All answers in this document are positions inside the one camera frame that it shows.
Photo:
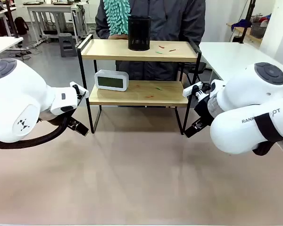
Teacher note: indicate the person right forearm dark sleeve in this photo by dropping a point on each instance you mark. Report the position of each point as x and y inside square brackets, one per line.
[101, 26]

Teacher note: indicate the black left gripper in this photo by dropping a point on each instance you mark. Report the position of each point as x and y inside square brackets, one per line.
[72, 120]

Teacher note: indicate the teal chenille duster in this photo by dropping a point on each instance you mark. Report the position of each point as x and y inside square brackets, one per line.
[115, 16]

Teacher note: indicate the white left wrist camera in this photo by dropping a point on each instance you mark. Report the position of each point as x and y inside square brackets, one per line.
[76, 88]

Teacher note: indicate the black mesh pen holder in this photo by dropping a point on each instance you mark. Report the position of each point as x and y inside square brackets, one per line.
[139, 33]

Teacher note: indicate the grey mesh basket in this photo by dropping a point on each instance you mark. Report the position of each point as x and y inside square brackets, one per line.
[259, 29]

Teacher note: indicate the black backpack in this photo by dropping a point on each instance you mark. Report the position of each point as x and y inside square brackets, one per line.
[21, 25]

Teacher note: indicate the person torso dark jacket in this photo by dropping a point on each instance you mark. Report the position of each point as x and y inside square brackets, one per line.
[174, 21]

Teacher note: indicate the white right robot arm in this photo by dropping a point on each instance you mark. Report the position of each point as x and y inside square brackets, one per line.
[247, 110]

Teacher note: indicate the white digital alarm clock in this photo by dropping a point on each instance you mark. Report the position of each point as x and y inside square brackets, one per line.
[111, 80]

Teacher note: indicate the blue cloth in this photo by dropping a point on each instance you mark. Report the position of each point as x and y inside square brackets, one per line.
[241, 24]

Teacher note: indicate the white background desk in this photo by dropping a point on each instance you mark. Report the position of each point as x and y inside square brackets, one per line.
[52, 7]

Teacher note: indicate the person left forearm dark sleeve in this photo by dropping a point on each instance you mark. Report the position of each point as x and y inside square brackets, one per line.
[199, 23]

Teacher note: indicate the green paper scrap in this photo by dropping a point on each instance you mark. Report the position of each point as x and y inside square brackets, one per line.
[158, 88]
[158, 52]

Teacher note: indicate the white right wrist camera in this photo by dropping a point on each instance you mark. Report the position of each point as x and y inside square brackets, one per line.
[191, 89]

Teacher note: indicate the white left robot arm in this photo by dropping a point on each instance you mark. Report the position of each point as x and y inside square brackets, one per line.
[19, 99]

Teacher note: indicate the black office chair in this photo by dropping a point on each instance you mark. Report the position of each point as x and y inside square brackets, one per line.
[198, 68]

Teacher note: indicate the person right hand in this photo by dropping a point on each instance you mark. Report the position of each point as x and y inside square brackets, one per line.
[118, 37]

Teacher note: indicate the white side table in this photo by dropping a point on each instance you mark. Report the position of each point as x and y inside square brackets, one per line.
[2, 44]

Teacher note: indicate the wooden two-tier black-frame shelf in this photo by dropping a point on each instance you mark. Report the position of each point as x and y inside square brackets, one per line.
[136, 57]

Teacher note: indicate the grey step stool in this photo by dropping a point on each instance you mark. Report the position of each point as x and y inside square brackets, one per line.
[68, 44]

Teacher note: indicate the black camera stand pole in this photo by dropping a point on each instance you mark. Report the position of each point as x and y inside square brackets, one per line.
[247, 21]
[12, 21]

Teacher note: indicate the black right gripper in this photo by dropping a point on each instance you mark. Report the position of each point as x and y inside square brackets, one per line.
[204, 108]

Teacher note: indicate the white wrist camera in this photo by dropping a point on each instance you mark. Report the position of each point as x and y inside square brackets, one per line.
[76, 88]
[191, 89]

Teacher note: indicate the large white table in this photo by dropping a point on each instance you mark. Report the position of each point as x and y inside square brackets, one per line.
[226, 58]

